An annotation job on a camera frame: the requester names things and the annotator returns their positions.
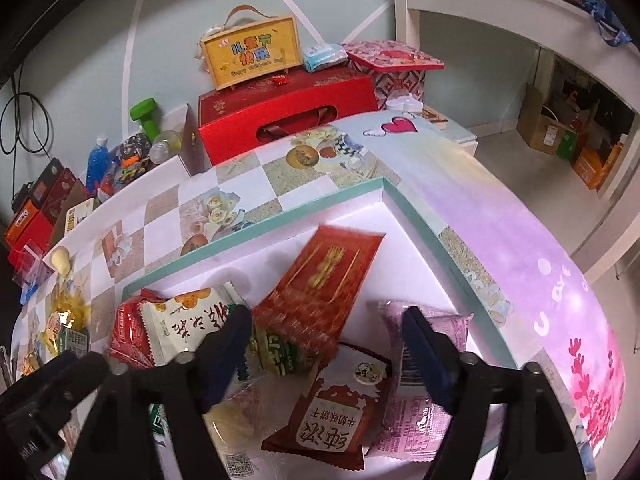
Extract clear yellow candy bag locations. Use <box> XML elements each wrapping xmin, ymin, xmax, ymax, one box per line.
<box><xmin>42</xmin><ymin>280</ymin><xmax>93</xmax><ymax>356</ymax></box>

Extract black cable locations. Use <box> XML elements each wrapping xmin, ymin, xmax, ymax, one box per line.
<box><xmin>0</xmin><ymin>60</ymin><xmax>53</xmax><ymax>211</ymax></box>

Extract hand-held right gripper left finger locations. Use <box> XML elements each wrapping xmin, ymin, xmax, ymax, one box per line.
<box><xmin>65</xmin><ymin>304</ymin><xmax>253</xmax><ymax>480</ymax></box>

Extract dark red box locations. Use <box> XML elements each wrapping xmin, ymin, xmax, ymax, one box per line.
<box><xmin>30</xmin><ymin>157</ymin><xmax>81</xmax><ymax>226</ymax></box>

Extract cream pudding toy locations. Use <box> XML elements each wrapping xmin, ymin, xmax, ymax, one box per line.
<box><xmin>48</xmin><ymin>246</ymin><xmax>71</xmax><ymax>277</ymax></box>

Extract green carton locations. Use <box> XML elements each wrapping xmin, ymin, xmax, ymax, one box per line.
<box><xmin>52</xmin><ymin>327</ymin><xmax>91</xmax><ymax>361</ymax></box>

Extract white plastic lid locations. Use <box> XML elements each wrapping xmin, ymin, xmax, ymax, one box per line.
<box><xmin>385</xmin><ymin>94</ymin><xmax>423</xmax><ymax>113</ymax></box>

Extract white box teal rim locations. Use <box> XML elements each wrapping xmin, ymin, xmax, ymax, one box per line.
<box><xmin>121</xmin><ymin>176</ymin><xmax>523</xmax><ymax>480</ymax></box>

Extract clear acrylic box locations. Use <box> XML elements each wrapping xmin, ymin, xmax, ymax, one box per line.
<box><xmin>12</xmin><ymin>240</ymin><xmax>56</xmax><ymax>291</ymax></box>

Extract brown paper card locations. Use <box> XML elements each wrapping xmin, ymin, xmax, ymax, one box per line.
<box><xmin>181</xmin><ymin>104</ymin><xmax>207</xmax><ymax>177</ymax></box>

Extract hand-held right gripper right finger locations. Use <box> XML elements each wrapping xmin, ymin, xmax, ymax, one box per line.
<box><xmin>401</xmin><ymin>306</ymin><xmax>586</xmax><ymax>480</ymax></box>

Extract glass jar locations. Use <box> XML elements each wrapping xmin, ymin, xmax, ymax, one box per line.
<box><xmin>149</xmin><ymin>130</ymin><xmax>183</xmax><ymax>165</ymax></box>

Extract blue bottle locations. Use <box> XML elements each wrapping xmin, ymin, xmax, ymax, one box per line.
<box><xmin>86</xmin><ymin>134</ymin><xmax>112</xmax><ymax>193</ymax></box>

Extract green white snack packet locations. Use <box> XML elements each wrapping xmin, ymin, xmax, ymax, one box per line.
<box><xmin>245</xmin><ymin>327</ymin><xmax>321</xmax><ymax>378</ymax></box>

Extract white snack packet orange print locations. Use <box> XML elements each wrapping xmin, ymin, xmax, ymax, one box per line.
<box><xmin>141</xmin><ymin>282</ymin><xmax>251</xmax><ymax>367</ymax></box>

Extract blue lanyard strap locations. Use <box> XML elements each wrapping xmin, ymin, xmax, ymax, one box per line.
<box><xmin>582</xmin><ymin>0</ymin><xmax>632</xmax><ymax>48</ymax></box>

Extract orange box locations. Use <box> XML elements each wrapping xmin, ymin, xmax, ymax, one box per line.
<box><xmin>5</xmin><ymin>200</ymin><xmax>38</xmax><ymax>251</ymax></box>

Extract large red gift box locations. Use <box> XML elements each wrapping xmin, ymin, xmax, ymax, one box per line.
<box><xmin>197</xmin><ymin>66</ymin><xmax>378</xmax><ymax>167</ymax></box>

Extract brown cardboard box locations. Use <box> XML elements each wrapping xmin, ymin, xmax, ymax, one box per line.
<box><xmin>517</xmin><ymin>82</ymin><xmax>581</xmax><ymax>158</ymax></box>

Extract light blue wipes pack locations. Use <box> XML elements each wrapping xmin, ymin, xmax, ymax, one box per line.
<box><xmin>302</xmin><ymin>42</ymin><xmax>349</xmax><ymax>73</ymax></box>

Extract red snack packet gold print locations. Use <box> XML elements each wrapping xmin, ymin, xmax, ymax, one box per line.
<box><xmin>251</xmin><ymin>224</ymin><xmax>386</xmax><ymax>361</ymax></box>

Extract yellow biscuit packet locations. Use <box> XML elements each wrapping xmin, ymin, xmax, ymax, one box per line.
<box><xmin>205</xmin><ymin>377</ymin><xmax>301</xmax><ymax>448</ymax></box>

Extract pink patterned box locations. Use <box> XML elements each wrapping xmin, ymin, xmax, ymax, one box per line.
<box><xmin>341</xmin><ymin>39</ymin><xmax>446</xmax><ymax>111</ymax></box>

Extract pink snack packet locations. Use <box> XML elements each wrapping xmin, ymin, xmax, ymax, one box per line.
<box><xmin>367</xmin><ymin>300</ymin><xmax>474</xmax><ymax>461</ymax></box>

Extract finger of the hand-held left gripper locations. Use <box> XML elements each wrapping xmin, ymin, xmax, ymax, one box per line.
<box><xmin>10</xmin><ymin>351</ymin><xmax>110</xmax><ymax>413</ymax></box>

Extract green dumbbell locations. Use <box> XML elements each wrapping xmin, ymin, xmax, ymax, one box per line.
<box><xmin>130</xmin><ymin>97</ymin><xmax>173</xmax><ymax>135</ymax></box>

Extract red white biscuit packet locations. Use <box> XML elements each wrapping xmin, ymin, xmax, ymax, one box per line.
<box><xmin>261</xmin><ymin>342</ymin><xmax>393</xmax><ymax>471</ymax></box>

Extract orange carton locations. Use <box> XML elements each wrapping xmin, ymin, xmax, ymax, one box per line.
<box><xmin>572</xmin><ymin>142</ymin><xmax>623</xmax><ymax>191</ymax></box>

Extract cream printed small box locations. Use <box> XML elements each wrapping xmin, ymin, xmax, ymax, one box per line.
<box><xmin>62</xmin><ymin>197</ymin><xmax>98</xmax><ymax>236</ymax></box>

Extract small red snack packet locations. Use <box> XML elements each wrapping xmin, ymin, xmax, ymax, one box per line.
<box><xmin>109</xmin><ymin>296</ymin><xmax>166</xmax><ymax>371</ymax></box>

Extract white shelf unit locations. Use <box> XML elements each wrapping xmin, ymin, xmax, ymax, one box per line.
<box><xmin>392</xmin><ymin>0</ymin><xmax>640</xmax><ymax>201</ymax></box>

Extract dark patterned pouch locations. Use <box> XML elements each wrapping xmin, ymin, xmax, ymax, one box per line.
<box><xmin>107</xmin><ymin>132</ymin><xmax>153</xmax><ymax>191</ymax></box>

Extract yellow gift box with handle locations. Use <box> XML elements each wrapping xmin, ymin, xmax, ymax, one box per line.
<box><xmin>192</xmin><ymin>5</ymin><xmax>305</xmax><ymax>92</ymax></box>

